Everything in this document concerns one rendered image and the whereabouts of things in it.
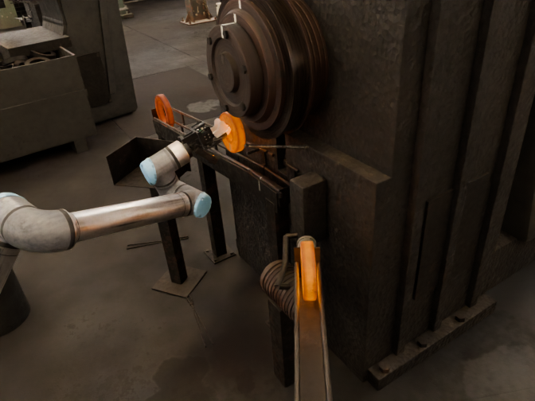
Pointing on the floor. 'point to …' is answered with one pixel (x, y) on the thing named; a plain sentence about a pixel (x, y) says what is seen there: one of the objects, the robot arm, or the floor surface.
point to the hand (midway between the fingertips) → (231, 127)
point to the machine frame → (406, 170)
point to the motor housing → (281, 321)
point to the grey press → (83, 49)
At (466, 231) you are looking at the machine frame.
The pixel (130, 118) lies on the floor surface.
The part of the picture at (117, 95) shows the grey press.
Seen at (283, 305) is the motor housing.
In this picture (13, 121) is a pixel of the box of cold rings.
